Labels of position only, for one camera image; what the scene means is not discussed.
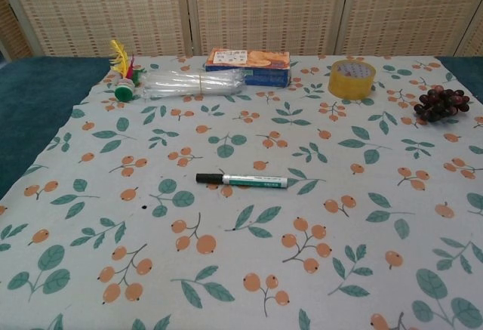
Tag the bundle of clear straws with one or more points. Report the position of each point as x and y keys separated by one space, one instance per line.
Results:
x=181 y=84

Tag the white green marker pen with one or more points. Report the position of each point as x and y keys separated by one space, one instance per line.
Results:
x=256 y=182

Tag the black marker cap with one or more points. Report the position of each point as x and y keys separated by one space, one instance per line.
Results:
x=208 y=178

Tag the floral fruit print tablecloth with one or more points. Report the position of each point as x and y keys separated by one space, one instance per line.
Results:
x=241 y=137

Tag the colourful feather shuttlecock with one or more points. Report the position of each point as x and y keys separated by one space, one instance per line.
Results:
x=124 y=93

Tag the woven folding screen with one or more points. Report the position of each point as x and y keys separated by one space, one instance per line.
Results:
x=264 y=9

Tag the orange blue cracker box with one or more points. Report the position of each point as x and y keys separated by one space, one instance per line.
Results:
x=249 y=67

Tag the dark red grape bunch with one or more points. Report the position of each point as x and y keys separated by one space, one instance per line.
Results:
x=439 y=105

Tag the yellowish clear tape roll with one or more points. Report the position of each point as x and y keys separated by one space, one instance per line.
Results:
x=351 y=84

